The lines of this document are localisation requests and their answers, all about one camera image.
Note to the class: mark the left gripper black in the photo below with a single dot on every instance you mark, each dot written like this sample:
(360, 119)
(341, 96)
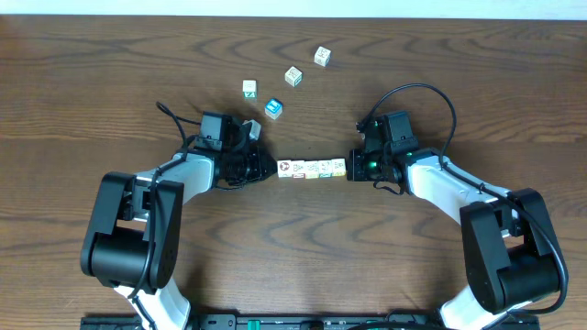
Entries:
(259, 164)

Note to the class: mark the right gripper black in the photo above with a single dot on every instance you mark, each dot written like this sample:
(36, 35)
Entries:
(354, 166)

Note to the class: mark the wooden block red circle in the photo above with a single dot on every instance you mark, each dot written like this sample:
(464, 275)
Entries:
(284, 168)

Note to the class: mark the wooden block red edge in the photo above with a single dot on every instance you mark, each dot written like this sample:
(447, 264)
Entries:
(298, 169)

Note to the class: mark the wooden block yellow W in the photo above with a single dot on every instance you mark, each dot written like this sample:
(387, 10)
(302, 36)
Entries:
(311, 169)

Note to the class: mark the wooden block green edge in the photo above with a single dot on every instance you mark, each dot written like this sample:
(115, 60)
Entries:
(325, 168)

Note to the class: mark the wooden block plain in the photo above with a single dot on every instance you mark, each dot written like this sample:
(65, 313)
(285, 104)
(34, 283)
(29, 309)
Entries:
(339, 168)

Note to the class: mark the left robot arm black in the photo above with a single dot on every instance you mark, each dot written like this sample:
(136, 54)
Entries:
(132, 240)

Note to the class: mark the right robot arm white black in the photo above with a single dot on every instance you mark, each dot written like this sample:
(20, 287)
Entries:
(513, 261)

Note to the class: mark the wooden block blue I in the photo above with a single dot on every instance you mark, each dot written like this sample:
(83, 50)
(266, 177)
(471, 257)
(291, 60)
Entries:
(273, 109)

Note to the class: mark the wooden block green Z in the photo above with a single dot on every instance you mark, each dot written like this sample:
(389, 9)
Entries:
(250, 89)

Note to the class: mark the wooden block teal edge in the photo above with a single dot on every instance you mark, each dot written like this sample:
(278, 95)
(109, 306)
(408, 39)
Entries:
(293, 76)

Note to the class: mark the wooden block top right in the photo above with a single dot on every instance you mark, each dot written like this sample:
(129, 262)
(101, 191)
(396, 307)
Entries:
(322, 56)

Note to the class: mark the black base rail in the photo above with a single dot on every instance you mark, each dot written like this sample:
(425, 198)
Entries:
(256, 322)

